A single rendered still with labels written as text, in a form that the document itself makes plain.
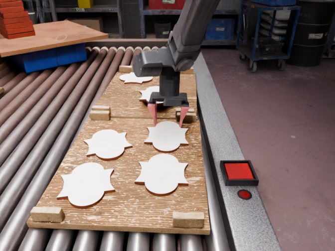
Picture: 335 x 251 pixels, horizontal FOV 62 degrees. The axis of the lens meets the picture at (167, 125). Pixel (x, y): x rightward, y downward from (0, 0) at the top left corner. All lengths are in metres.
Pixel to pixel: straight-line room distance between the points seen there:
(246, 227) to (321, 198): 1.59
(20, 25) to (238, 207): 1.30
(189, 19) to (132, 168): 0.36
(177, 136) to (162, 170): 0.14
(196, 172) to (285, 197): 1.45
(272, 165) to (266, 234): 1.73
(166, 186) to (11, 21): 1.17
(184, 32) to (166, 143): 0.29
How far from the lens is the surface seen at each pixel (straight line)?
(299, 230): 1.90
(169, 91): 0.76
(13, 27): 1.56
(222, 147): 0.79
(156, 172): 0.65
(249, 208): 0.63
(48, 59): 1.44
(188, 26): 0.61
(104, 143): 0.76
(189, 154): 0.72
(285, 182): 2.19
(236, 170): 0.70
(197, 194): 0.61
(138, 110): 0.92
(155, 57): 0.71
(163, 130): 0.79
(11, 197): 0.72
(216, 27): 5.14
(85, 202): 0.60
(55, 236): 0.60
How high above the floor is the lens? 1.37
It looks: 31 degrees down
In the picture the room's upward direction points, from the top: straight up
